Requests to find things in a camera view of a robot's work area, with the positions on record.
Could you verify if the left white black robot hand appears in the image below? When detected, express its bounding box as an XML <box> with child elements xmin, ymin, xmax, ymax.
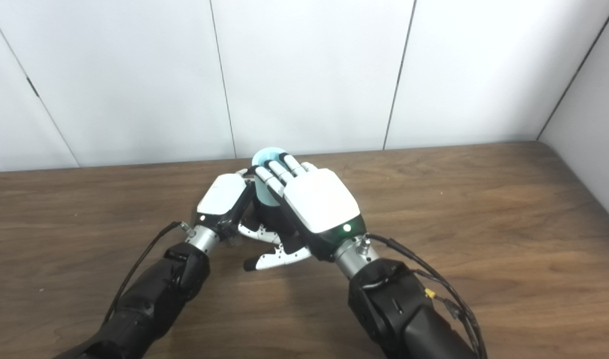
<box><xmin>194</xmin><ymin>168</ymin><xmax>283</xmax><ymax>245</ymax></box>

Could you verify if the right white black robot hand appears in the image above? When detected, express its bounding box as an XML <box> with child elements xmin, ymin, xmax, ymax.
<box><xmin>243</xmin><ymin>154</ymin><xmax>367</xmax><ymax>272</ymax></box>

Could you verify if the light blue cylinder cup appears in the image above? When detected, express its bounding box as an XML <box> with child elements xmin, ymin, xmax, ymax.
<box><xmin>251</xmin><ymin>147</ymin><xmax>290</xmax><ymax>207</ymax></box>

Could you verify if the black flared nozzle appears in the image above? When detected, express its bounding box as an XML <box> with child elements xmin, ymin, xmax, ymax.
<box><xmin>245</xmin><ymin>197</ymin><xmax>297</xmax><ymax>246</ymax></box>

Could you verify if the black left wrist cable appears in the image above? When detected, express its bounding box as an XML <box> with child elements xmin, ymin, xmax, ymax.
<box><xmin>103</xmin><ymin>221</ymin><xmax>195</xmax><ymax>325</ymax></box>

